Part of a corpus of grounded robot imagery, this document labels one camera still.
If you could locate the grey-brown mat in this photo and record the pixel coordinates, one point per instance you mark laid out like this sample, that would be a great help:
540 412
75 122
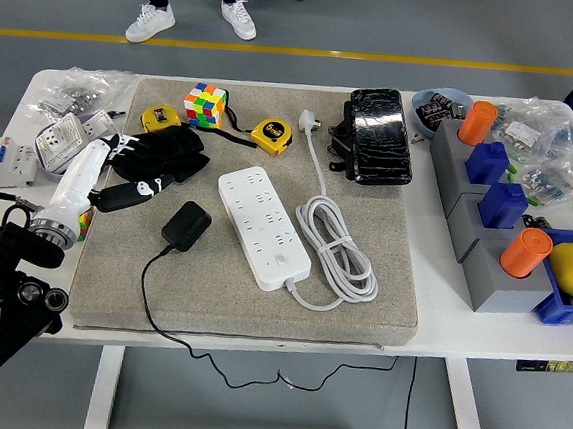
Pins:
257 317

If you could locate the black glossy case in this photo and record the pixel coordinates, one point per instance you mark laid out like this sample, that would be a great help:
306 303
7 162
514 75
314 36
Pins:
379 132

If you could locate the black table control panel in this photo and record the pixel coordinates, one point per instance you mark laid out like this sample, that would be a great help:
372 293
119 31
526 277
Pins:
554 367

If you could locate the black plug adapter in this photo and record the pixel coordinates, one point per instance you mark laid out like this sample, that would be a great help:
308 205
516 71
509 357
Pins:
187 226

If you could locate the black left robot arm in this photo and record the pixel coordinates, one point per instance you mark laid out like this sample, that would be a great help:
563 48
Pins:
12 256

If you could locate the blue storage bin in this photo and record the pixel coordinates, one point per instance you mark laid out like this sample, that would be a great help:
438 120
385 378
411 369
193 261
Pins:
559 311

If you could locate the small metal clip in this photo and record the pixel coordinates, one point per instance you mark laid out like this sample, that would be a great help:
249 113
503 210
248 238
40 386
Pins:
418 138

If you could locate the white wall socket panel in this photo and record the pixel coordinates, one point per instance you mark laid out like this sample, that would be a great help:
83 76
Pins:
59 142

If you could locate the grey holder block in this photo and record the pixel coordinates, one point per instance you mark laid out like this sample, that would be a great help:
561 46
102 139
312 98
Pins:
505 294
463 225
446 163

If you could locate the black cloth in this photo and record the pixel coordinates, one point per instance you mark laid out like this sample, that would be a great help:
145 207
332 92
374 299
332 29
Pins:
182 145

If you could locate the blue block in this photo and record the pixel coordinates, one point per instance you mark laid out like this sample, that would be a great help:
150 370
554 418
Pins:
503 206
486 164

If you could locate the small metal bit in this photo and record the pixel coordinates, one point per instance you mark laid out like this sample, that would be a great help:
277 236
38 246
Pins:
118 113

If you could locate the white circuit breaker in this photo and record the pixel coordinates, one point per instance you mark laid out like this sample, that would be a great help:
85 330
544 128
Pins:
0 162

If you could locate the white power strip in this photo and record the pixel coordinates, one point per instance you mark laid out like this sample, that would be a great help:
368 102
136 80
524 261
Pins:
261 217

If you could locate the green clip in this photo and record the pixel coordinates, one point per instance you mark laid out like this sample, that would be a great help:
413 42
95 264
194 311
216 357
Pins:
532 200
511 169

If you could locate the white socket block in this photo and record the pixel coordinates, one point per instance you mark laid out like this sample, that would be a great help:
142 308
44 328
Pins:
96 122

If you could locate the clear bag of components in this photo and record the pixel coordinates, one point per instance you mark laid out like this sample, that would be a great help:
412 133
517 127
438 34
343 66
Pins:
570 179
550 127

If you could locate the small colourful puzzle cube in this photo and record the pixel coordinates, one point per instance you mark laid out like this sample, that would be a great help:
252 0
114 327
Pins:
85 224

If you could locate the large colourful puzzle cube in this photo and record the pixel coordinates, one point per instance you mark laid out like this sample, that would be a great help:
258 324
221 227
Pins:
203 104

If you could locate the orange cylinder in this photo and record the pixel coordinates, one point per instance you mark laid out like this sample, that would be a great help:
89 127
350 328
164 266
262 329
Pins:
526 253
476 123

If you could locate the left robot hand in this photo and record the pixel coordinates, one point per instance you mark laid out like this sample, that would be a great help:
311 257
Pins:
79 176

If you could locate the blue bowl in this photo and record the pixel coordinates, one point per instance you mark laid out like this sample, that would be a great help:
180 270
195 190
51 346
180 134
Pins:
420 118

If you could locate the clear bag of metal parts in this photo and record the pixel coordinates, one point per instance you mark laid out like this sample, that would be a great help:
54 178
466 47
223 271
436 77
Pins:
76 91

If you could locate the white table leg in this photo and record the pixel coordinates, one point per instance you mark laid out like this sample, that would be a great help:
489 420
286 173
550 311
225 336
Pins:
103 389
465 411

